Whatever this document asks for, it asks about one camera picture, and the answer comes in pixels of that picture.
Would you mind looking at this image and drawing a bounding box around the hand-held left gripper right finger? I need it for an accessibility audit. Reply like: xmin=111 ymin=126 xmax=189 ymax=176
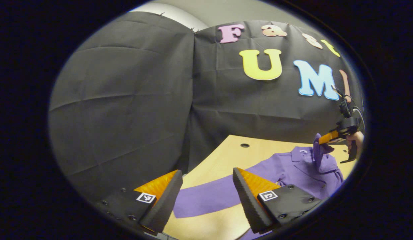
xmin=233 ymin=167 xmax=324 ymax=234

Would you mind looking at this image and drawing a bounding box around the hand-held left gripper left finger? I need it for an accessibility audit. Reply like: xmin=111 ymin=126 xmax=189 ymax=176
xmin=100 ymin=169 xmax=183 ymax=235

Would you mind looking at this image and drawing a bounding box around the purple shirt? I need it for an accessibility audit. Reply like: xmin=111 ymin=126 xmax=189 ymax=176
xmin=173 ymin=133 xmax=344 ymax=240

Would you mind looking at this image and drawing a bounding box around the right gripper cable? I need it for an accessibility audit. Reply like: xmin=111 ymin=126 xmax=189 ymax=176
xmin=347 ymin=95 xmax=366 ymax=134

